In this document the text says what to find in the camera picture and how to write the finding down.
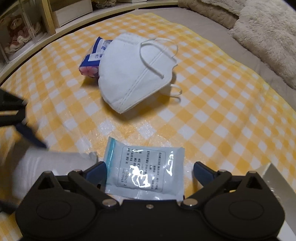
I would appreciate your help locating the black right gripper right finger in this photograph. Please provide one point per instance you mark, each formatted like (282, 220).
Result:
(212, 182)

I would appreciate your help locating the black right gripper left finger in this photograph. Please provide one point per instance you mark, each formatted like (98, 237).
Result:
(86, 182)

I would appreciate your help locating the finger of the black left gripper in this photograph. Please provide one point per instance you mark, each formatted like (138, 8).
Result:
(29, 135)

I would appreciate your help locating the light blue wet wipe packet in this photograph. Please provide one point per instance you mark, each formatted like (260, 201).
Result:
(146, 173)

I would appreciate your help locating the blue white tissue pack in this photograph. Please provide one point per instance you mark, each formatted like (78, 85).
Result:
(90, 64)

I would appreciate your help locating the white face mask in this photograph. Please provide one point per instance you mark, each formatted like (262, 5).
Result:
(134, 68)

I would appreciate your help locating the yellow white checkered blanket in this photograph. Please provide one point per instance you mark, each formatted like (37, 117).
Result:
(227, 117)

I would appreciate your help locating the stuffed doll in shelf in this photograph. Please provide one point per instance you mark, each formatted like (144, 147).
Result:
(19, 33)

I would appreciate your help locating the white cardboard box tray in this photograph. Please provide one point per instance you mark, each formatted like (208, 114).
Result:
(285, 195)

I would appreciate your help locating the fluffy white cushion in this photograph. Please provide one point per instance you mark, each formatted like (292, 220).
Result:
(267, 29)

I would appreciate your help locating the beige quilted left pillow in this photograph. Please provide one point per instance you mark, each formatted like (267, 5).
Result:
(224, 12)

